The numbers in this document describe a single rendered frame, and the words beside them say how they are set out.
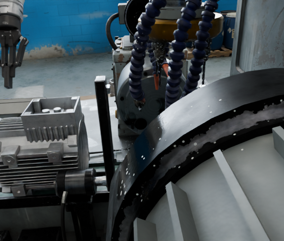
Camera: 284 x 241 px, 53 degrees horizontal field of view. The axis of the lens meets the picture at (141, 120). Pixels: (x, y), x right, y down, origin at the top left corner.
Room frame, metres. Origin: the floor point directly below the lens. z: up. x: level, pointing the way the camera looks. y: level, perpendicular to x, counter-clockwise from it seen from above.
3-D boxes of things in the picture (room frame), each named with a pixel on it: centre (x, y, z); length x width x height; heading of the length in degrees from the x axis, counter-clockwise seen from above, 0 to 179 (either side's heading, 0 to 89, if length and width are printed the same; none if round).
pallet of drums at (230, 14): (5.70, -1.44, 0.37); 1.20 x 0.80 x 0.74; 97
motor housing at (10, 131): (0.63, 0.25, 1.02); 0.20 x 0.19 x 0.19; 93
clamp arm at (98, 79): (0.50, 0.07, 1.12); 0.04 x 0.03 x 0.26; 92
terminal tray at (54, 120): (0.64, 0.21, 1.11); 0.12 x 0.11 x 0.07; 93
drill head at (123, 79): (1.00, -0.04, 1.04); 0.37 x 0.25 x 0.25; 2
